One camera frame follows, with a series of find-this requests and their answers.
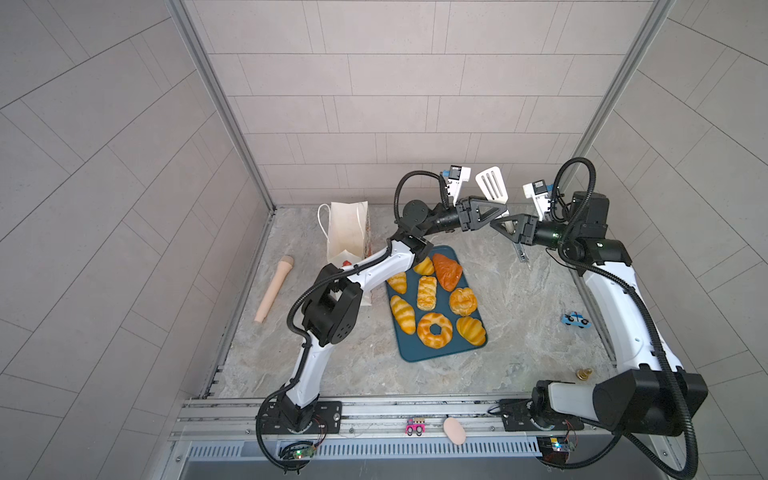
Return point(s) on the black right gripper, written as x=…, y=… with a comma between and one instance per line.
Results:
x=529, y=235

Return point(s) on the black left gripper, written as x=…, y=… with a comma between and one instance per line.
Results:
x=460, y=216

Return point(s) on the steel tongs cream tips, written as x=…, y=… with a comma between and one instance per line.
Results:
x=492, y=185

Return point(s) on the braided yellow pastry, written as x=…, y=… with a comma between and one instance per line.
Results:
x=427, y=293

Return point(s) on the yellow croissant tray corner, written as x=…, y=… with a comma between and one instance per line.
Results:
x=472, y=330

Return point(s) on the floral paper bag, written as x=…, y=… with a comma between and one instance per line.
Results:
x=346, y=227

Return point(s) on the ring donut bread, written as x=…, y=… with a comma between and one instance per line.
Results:
x=435, y=330

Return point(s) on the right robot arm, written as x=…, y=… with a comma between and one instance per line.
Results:
x=652, y=399

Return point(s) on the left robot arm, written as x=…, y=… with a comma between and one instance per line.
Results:
x=326, y=313

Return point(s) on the orange triangular bread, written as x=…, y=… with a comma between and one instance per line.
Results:
x=447, y=271

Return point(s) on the yellow croissant near bag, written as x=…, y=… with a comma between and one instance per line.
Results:
x=398, y=283

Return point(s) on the small yellow striped bun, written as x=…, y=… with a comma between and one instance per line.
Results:
x=425, y=267

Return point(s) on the blue toy police car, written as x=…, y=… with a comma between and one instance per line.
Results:
x=575, y=319

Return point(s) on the teal plastic tray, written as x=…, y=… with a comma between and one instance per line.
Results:
x=410, y=347

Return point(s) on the long yellow striped croissant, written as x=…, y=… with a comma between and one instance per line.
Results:
x=404, y=314

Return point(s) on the small brass knob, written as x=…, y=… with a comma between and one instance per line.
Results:
x=584, y=374

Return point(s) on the beige toy microphone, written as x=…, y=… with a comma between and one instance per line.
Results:
x=284, y=267

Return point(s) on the pink oval toy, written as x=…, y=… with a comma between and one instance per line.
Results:
x=454, y=431

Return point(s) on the pink toy truck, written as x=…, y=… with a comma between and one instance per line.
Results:
x=415, y=426

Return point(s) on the right green circuit board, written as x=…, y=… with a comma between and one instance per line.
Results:
x=556, y=450

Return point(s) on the green circuit board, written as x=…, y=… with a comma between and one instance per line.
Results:
x=298, y=451
x=556, y=450

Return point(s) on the left green circuit board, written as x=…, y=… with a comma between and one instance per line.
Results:
x=298, y=451

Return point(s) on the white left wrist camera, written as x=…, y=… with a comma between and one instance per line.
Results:
x=454, y=177

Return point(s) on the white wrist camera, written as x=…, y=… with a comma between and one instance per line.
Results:
x=454, y=177
x=539, y=192

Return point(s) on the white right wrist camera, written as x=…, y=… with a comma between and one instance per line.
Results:
x=539, y=192

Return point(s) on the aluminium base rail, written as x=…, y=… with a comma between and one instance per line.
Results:
x=385, y=427

